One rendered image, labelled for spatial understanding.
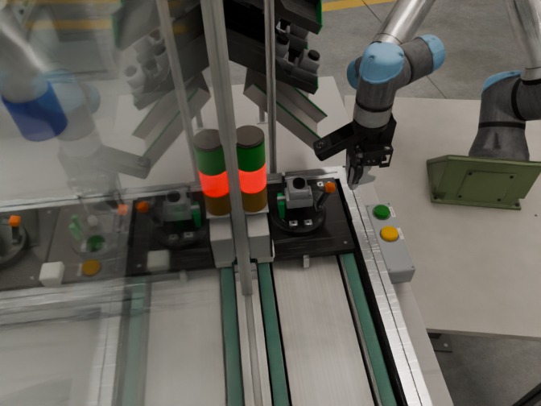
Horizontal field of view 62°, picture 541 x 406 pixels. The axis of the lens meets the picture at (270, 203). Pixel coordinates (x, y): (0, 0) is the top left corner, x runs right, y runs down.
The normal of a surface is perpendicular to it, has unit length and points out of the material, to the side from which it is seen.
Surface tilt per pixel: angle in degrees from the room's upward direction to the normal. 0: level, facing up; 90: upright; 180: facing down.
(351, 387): 0
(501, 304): 0
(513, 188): 90
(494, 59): 0
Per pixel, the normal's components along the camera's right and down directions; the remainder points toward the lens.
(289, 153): -0.02, -0.65
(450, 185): -0.14, 0.76
